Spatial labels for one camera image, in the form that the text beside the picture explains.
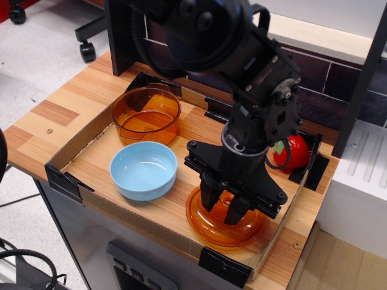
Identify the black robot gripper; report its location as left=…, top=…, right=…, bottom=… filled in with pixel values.
left=184, top=140, right=288, bottom=225

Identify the amber glass pot lid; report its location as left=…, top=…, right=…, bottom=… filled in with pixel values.
left=186, top=186, right=267, bottom=247

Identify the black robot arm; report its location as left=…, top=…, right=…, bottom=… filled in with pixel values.
left=129, top=1, right=302, bottom=225

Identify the cardboard fence with black tape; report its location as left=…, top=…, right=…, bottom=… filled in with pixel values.
left=49, top=72, right=335, bottom=289

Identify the light blue bowl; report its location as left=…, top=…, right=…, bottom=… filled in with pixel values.
left=109, top=141, right=178, bottom=202

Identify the red toy strawberry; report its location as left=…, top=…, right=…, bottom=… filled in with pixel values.
left=273, top=134, right=310, bottom=169

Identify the grey oven control panel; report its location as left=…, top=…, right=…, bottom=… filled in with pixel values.
left=106, top=242, right=179, bottom=290

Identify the white toy sink unit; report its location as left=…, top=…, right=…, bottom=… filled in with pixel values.
left=317, top=120, right=386, bottom=258

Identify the black office chair base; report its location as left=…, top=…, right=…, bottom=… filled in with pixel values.
left=75, top=15, right=107, bottom=63

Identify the black equipment bottom left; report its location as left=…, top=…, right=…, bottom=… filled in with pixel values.
left=18, top=268, right=73, bottom=290

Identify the black caster wheel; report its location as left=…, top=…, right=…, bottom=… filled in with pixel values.
left=8, top=5, right=27, bottom=25

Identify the black upright post left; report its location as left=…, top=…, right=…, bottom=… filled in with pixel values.
left=103, top=0, right=141, bottom=76

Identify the dark grey upright post right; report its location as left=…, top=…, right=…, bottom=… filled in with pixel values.
left=331, top=6, right=386, bottom=158

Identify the black cable bottom left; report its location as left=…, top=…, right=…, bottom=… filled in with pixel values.
left=0, top=237, right=58, bottom=290

